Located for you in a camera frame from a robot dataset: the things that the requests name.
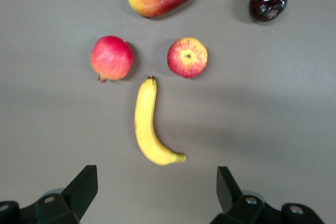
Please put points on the yellow banana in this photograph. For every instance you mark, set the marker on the yellow banana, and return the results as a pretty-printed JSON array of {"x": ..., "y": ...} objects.
[{"x": 144, "y": 119}]

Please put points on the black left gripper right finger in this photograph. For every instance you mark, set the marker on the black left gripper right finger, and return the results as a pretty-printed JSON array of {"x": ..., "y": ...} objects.
[{"x": 228, "y": 195}]

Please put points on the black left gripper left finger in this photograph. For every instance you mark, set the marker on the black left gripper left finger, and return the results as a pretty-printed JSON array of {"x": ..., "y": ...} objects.
[{"x": 81, "y": 190}]

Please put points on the brown table cover mat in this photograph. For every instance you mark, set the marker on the brown table cover mat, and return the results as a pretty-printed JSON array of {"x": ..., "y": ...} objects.
[{"x": 52, "y": 116}]

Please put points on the red pomegranate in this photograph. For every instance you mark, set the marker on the red pomegranate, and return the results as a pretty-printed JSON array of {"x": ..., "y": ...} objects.
[{"x": 111, "y": 58}]

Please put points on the dark purple mangosteen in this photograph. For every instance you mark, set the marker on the dark purple mangosteen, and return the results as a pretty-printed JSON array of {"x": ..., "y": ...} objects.
[{"x": 267, "y": 3}]

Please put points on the red yellow apple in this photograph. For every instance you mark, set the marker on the red yellow apple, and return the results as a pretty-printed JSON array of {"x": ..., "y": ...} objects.
[{"x": 187, "y": 58}]

